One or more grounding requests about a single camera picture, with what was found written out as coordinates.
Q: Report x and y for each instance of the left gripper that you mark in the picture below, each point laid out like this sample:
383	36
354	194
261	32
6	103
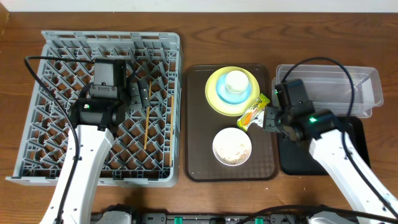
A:
134	95

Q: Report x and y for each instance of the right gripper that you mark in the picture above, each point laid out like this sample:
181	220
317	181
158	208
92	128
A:
270	119

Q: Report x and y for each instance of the white tissue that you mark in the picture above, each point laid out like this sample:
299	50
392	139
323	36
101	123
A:
259	119

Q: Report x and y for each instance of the green yellow snack wrapper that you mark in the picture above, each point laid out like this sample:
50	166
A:
253	112

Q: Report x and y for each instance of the wooden chopstick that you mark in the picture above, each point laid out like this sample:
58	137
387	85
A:
171	130
147	116

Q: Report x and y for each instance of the white bowl with food residue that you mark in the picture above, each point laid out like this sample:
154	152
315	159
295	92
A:
232	147

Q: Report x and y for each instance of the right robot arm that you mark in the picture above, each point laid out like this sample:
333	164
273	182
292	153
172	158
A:
329	144

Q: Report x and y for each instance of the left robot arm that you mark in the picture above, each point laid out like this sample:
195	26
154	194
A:
94	119

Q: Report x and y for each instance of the light blue bowl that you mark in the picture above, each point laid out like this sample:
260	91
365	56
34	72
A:
229	97

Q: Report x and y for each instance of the yellow plate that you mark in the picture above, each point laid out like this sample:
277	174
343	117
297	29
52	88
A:
225	108

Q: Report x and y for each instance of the cream white cup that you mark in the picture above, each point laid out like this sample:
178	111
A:
236	81

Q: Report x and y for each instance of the black tray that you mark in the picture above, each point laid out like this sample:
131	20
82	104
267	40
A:
296	160

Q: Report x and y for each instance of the grey plastic dish rack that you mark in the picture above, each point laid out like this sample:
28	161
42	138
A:
67	66

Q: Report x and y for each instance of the clear plastic bin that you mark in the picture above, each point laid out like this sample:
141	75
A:
329	88

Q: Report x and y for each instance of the brown serving tray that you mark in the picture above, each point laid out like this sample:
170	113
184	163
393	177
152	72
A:
202	123

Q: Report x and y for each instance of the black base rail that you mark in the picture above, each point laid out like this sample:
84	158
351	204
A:
123	214

